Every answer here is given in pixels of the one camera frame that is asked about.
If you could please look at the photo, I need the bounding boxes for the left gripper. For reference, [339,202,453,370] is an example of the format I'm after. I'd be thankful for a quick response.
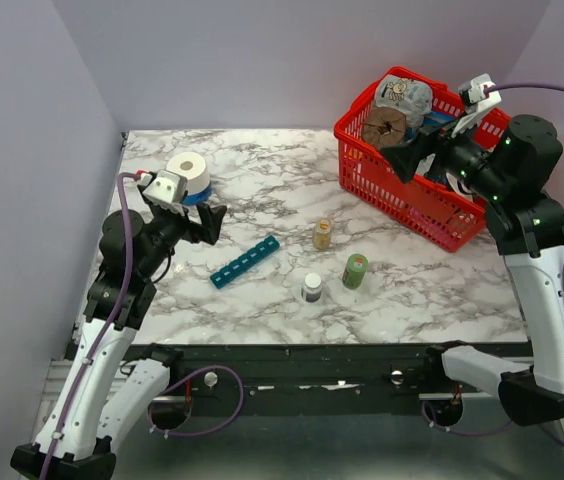
[138,190,227,279]

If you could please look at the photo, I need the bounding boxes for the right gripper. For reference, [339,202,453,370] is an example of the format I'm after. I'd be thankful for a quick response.
[380,108,512,201]

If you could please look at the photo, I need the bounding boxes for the teal weekly pill organizer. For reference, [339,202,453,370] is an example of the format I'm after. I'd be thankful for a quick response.
[210,235,280,289]

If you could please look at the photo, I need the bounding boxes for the white pill bottle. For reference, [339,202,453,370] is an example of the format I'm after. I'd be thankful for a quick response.
[301,272,323,303]

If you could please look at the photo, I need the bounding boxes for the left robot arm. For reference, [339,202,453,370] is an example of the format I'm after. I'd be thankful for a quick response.
[11,203,227,479]

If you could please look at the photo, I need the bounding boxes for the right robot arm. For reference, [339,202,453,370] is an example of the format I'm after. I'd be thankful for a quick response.
[380,115,564,426]

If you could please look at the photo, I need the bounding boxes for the blue tape roll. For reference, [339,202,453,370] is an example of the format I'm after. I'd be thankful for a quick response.
[181,184,212,206]

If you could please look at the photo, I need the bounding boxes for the blue packet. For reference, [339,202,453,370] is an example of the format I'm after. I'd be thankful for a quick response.
[421,111,457,133]

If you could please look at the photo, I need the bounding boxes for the red shopping basket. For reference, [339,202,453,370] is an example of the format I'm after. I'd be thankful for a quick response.
[334,81,486,252]

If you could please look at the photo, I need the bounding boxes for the white toilet paper roll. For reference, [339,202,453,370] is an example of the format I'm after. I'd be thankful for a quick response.
[166,151,212,197]

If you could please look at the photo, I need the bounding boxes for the printed wrapped package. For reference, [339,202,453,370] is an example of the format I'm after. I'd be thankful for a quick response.
[373,75,433,130]

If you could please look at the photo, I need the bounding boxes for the amber pill bottle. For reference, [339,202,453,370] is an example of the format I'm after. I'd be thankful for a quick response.
[313,218,333,250]

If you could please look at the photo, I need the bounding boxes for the green pill bottle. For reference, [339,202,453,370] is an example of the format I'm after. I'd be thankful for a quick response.
[342,253,368,290]

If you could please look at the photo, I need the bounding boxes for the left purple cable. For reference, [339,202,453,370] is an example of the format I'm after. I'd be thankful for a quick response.
[36,171,156,480]

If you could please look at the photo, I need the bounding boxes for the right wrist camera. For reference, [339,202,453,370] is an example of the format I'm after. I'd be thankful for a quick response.
[451,73,501,138]

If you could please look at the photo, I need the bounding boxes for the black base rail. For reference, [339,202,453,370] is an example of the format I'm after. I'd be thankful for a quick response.
[64,342,533,419]

